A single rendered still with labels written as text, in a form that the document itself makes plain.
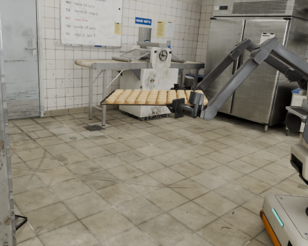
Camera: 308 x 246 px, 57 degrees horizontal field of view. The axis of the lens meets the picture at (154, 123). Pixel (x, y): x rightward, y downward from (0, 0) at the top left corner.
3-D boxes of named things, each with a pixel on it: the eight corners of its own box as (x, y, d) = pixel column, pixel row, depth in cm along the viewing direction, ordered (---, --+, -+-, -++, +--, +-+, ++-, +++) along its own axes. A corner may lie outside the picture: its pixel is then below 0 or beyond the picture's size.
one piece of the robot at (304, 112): (305, 131, 185) (312, 98, 179) (327, 146, 159) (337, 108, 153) (280, 129, 186) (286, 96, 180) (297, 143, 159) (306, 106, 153)
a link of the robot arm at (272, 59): (245, 34, 174) (243, 32, 183) (231, 53, 180) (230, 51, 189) (303, 74, 178) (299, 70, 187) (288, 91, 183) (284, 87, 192)
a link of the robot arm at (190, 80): (197, 97, 195) (198, 93, 203) (202, 81, 190) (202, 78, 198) (180, 93, 196) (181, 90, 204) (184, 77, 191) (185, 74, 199)
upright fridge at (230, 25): (289, 127, 507) (317, 4, 450) (264, 135, 448) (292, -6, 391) (224, 109, 606) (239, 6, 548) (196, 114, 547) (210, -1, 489)
